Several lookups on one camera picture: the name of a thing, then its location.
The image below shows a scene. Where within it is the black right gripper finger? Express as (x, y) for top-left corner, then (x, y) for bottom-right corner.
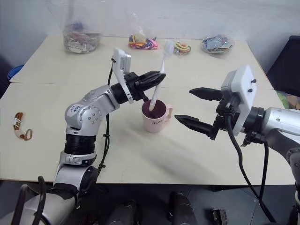
(189, 87), (224, 102)
(174, 114), (220, 141)

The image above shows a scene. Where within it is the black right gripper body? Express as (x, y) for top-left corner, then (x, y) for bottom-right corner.
(213, 97), (240, 132)

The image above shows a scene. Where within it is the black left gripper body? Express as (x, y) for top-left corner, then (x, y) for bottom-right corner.
(124, 72), (149, 102)

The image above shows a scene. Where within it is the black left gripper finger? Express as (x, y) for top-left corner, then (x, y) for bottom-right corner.
(138, 70), (167, 83)
(140, 78), (165, 93)

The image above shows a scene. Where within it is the white toothbrush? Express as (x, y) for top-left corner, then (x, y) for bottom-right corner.
(149, 39), (175, 111)

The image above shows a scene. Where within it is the pink mug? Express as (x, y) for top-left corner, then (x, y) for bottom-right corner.
(141, 99), (174, 134)

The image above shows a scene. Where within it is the clear bag of colourful bands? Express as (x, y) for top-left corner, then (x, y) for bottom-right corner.
(127, 10), (158, 51)

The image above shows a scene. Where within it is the small bundle of colourful bands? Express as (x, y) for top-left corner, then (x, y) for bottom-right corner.
(173, 40), (193, 56)

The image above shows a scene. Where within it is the bag of shiny foil packets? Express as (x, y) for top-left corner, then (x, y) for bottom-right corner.
(202, 34), (236, 54)

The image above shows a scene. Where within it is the green crumpled bag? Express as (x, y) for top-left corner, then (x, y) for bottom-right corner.
(276, 90), (300, 110)

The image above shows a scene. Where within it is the large clear bag of packets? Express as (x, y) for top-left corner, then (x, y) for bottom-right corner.
(44, 0), (104, 55)

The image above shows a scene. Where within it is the black chair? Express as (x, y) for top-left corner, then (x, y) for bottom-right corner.
(265, 35), (300, 91)

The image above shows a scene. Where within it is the dark rounded shape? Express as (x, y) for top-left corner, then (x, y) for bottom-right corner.
(106, 199), (142, 225)
(168, 191), (198, 225)

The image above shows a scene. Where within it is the dark brown block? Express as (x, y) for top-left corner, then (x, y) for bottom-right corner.
(212, 208), (228, 225)

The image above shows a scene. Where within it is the blue bowl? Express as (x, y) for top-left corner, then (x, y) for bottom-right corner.
(7, 64), (25, 82)

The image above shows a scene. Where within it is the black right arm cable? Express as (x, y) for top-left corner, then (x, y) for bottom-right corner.
(224, 100), (278, 223)

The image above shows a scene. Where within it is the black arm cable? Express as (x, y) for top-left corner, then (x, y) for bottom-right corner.
(224, 100), (278, 223)
(95, 58), (118, 179)

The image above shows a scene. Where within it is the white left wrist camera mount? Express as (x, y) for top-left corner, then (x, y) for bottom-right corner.
(112, 47), (135, 104)

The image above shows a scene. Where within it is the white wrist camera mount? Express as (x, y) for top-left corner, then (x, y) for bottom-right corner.
(112, 47), (135, 104)
(221, 64), (259, 137)

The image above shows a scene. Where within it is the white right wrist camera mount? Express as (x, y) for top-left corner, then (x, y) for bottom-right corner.
(221, 64), (259, 137)

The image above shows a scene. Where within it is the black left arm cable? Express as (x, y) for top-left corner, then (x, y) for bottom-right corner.
(95, 58), (118, 179)

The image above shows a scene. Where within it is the brown and white strap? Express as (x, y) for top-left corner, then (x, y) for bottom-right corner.
(13, 112), (34, 141)

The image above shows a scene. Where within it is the black shoulder cable loop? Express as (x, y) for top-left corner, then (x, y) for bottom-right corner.
(14, 175), (48, 225)

